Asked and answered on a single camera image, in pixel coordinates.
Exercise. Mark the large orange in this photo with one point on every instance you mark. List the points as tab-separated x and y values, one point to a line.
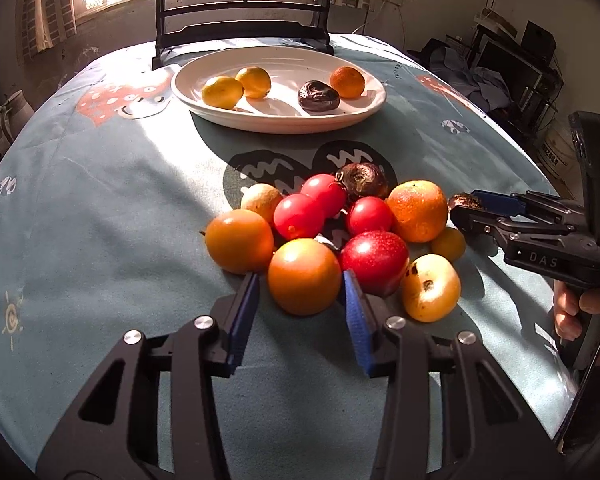
417	210

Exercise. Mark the red tomato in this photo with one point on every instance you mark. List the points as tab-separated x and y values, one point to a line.
369	216
324	192
298	216

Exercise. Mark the speckled red fruit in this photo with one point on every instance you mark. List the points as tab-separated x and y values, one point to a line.
376	261

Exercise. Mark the white plastic bucket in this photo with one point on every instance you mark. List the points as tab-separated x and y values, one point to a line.
557	152

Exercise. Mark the small dark wrinkled fruit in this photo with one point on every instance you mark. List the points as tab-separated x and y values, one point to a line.
462	201

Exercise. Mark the small yellow fruit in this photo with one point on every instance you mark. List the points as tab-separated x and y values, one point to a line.
449	244

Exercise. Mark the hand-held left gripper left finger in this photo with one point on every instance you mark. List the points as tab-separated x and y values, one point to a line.
242	320

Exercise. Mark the small orange tangerine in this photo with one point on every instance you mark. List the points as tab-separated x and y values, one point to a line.
347	81

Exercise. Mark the blue printed tablecloth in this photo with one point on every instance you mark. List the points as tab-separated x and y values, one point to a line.
105	200

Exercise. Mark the yellow citrus fruit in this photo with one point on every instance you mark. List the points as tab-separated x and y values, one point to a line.
254	81
222	92

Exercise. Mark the white kettle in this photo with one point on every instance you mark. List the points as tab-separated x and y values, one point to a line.
12	115

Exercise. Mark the white oval plate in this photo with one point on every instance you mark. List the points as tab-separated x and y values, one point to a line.
280	87

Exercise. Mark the person's right hand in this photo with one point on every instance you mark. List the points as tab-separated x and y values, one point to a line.
567	310

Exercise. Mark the pile of blue clothes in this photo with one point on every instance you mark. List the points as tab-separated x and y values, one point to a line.
480	80

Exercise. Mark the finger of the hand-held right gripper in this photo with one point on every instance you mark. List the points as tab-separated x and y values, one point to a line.
475	222
500	202

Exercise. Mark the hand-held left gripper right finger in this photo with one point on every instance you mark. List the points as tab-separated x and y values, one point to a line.
359	320

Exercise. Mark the black rack with monitor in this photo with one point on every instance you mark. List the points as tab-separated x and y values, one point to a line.
522	67

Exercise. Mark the black framed painted table screen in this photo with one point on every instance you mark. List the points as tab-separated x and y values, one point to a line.
240	10

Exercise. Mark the pale yellow fruit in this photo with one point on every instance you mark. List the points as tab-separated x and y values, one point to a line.
261	201

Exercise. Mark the dark wrinkled passion fruit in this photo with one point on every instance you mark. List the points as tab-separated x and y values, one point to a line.
319	96
364	180

